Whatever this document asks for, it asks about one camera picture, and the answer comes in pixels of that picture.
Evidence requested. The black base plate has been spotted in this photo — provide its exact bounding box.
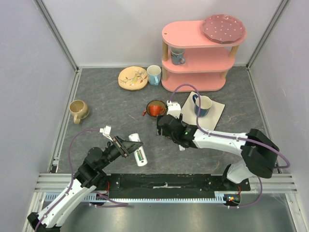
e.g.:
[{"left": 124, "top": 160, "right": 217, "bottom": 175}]
[{"left": 95, "top": 174, "right": 251, "bottom": 199}]

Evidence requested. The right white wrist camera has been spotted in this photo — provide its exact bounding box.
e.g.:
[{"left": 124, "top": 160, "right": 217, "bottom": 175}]
[{"left": 166, "top": 101, "right": 181, "bottom": 119}]

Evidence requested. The pink polka dot plate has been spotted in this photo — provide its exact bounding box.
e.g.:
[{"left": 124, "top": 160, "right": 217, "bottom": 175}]
[{"left": 201, "top": 14, "right": 246, "bottom": 44}]

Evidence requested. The light blue mug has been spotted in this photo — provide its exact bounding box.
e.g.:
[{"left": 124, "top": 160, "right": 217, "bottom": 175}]
[{"left": 147, "top": 65, "right": 161, "bottom": 86}]

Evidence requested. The yellow floral plate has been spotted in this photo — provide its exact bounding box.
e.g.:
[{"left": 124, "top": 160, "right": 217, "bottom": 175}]
[{"left": 118, "top": 66, "right": 148, "bottom": 91}]

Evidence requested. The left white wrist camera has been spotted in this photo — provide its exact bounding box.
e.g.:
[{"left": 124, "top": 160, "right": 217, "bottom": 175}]
[{"left": 99, "top": 125, "right": 112, "bottom": 141}]

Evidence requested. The green battery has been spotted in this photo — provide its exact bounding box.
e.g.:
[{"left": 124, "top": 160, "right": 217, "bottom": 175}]
[{"left": 137, "top": 150, "right": 143, "bottom": 162}]

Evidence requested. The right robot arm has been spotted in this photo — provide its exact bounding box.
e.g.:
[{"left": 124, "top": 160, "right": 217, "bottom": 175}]
[{"left": 157, "top": 115, "right": 279, "bottom": 190}]

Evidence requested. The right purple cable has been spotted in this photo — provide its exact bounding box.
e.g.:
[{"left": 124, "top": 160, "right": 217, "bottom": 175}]
[{"left": 169, "top": 84, "right": 290, "bottom": 209}]

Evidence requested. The pink three-tier shelf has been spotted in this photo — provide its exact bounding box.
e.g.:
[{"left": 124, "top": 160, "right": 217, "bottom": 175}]
[{"left": 161, "top": 20, "right": 247, "bottom": 91}]

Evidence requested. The beige ceramic mug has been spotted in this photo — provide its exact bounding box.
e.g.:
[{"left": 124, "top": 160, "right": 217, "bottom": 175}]
[{"left": 69, "top": 100, "right": 89, "bottom": 124}]

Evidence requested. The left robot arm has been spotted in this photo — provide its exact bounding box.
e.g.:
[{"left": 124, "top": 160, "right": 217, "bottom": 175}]
[{"left": 28, "top": 136, "right": 143, "bottom": 232}]

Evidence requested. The orange cup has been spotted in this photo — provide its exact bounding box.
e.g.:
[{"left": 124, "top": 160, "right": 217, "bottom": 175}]
[{"left": 149, "top": 105, "right": 166, "bottom": 117}]

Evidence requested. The white cable duct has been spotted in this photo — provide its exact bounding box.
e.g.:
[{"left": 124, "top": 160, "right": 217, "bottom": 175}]
[{"left": 44, "top": 190, "right": 239, "bottom": 203}]

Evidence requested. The white remote control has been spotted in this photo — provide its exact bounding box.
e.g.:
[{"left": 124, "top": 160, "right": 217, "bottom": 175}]
[{"left": 128, "top": 133, "right": 148, "bottom": 167}]

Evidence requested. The grey mug on shelf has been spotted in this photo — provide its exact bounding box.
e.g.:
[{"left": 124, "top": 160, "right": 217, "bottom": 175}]
[{"left": 170, "top": 47, "right": 185, "bottom": 65}]

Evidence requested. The dark blue mug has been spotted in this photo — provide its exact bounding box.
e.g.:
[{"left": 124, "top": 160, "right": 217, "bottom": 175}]
[{"left": 192, "top": 94, "right": 212, "bottom": 117}]

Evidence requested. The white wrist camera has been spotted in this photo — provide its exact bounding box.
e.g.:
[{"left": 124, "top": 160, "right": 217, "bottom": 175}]
[
  {"left": 166, "top": 101, "right": 181, "bottom": 119},
  {"left": 99, "top": 125, "right": 112, "bottom": 141}
]

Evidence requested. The white battery cover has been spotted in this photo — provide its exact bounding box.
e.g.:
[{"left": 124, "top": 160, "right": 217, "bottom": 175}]
[{"left": 179, "top": 145, "right": 185, "bottom": 151}]

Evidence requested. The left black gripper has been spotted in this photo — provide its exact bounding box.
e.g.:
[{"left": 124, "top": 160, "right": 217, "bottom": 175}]
[{"left": 98, "top": 134, "right": 143, "bottom": 170}]

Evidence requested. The white square plate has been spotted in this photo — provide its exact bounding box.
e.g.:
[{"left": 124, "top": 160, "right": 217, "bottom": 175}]
[{"left": 181, "top": 91, "right": 225, "bottom": 130}]

